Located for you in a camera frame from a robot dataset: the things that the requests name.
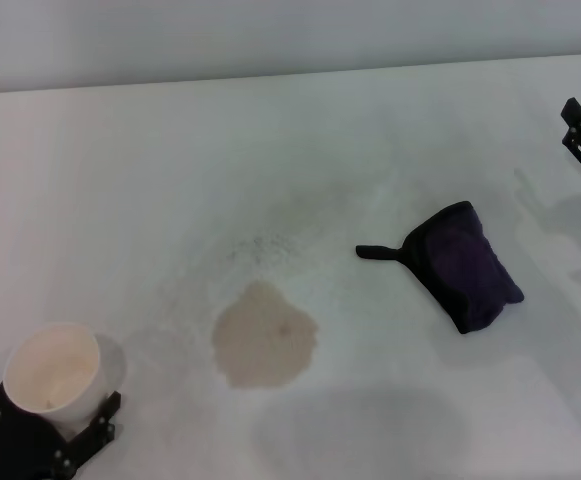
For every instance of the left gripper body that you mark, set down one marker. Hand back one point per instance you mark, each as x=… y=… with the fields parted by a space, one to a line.
x=17 y=452

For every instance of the white paper cup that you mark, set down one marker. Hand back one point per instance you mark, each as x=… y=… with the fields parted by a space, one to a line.
x=57 y=372

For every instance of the purple rag with black trim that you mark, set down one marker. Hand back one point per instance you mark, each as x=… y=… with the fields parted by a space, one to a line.
x=462 y=267

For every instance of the brown water stain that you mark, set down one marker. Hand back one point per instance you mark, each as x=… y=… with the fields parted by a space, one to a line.
x=264 y=340

